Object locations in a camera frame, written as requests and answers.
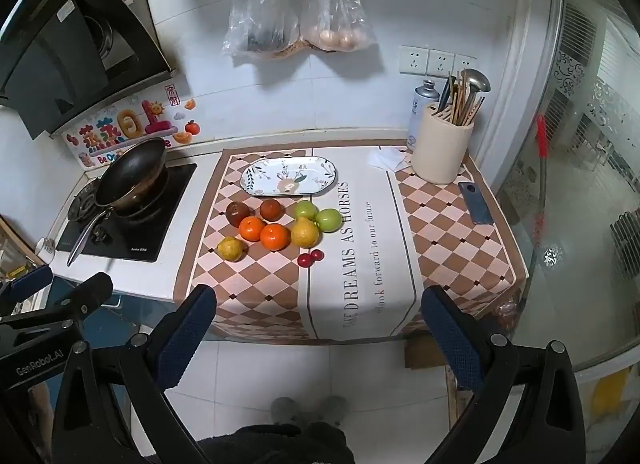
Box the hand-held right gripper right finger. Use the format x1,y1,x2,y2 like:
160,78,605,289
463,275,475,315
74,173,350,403
422,286,586,464

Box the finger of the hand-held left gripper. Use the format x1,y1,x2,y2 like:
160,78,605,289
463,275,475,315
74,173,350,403
0,265,54,315
30,272,115,329

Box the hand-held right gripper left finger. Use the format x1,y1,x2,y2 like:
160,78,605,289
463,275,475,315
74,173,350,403
50,284,217,464

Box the yellow lemon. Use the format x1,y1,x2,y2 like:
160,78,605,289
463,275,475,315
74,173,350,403
217,236,248,263
291,217,321,248

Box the orange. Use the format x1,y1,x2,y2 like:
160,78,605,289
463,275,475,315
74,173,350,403
238,216,266,243
259,223,292,251

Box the dark red apple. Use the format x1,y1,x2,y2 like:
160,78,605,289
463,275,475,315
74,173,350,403
259,199,287,223
225,201,249,227

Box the floral oval plate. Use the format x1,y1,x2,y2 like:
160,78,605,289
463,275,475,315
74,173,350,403
239,156,338,196

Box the white cup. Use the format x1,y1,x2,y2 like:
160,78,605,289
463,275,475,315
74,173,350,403
35,238,57,265

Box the black gas stove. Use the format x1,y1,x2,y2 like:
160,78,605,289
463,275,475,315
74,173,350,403
55,163,198,263

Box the checkered tablecloth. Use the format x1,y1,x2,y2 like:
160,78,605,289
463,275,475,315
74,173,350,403
174,146,530,345

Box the black frying pan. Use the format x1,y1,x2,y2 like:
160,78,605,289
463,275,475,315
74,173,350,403
66,138,168,267

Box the grey slipper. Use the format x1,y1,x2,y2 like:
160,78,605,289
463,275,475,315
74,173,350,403
320,395,349,427

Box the dark smartphone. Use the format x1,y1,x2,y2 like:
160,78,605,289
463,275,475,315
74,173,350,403
458,181,495,225

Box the person's dark trousers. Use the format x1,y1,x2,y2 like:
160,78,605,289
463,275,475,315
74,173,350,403
197,421,348,464

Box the beige utensil holder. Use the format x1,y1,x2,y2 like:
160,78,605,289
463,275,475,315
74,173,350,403
411,102,475,183

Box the white tissue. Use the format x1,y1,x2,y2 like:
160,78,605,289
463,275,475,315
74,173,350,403
367,146,412,173

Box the grey spray can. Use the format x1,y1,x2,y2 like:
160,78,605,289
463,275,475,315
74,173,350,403
407,80,441,152

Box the bundle of chopsticks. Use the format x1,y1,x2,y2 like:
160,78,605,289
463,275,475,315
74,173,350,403
432,71,486,125

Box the black range hood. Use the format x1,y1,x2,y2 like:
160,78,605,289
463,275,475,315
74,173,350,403
0,0,178,139

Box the metal ladle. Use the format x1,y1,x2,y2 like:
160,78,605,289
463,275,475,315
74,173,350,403
460,68,492,125

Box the glass sliding door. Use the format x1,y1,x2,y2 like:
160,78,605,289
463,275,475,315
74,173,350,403
492,0,640,372

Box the clear bag with dark contents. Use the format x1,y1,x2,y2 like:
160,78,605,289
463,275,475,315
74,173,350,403
222,0,306,59

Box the clear bag of eggs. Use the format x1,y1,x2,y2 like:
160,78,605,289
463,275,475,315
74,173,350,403
300,0,377,52

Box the colourful wall sticker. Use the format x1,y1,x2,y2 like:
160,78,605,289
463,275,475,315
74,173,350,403
65,84,201,169

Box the red-handled mop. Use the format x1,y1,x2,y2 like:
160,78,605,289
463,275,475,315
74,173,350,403
530,114,551,265

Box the white wall socket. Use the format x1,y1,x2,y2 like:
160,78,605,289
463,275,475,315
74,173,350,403
399,45,430,75
452,54,479,77
426,49,455,78

